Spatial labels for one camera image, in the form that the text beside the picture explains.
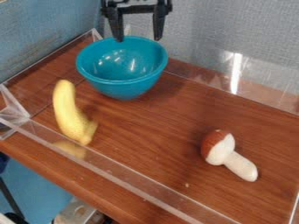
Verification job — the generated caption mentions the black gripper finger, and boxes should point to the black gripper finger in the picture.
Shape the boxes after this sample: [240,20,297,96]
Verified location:
[106,8,123,42]
[153,4,166,40]

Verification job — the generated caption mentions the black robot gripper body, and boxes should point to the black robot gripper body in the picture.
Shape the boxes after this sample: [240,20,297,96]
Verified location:
[99,0,173,14]

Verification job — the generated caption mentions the yellow toy banana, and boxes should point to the yellow toy banana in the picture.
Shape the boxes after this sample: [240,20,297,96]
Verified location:
[51,80,98,145]

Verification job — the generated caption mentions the blue plastic bowl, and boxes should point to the blue plastic bowl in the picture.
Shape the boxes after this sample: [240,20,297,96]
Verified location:
[75,36,168,101]

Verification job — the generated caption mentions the clear acrylic tray walls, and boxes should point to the clear acrylic tray walls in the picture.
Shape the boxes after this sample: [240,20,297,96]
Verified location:
[0,31,299,224]

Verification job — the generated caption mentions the brown white toy mushroom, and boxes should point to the brown white toy mushroom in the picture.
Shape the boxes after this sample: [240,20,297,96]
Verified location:
[200,129,257,182]

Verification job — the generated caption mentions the grey metal bracket under table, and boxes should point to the grey metal bracket under table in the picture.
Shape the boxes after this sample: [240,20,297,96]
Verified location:
[50,198,105,224]

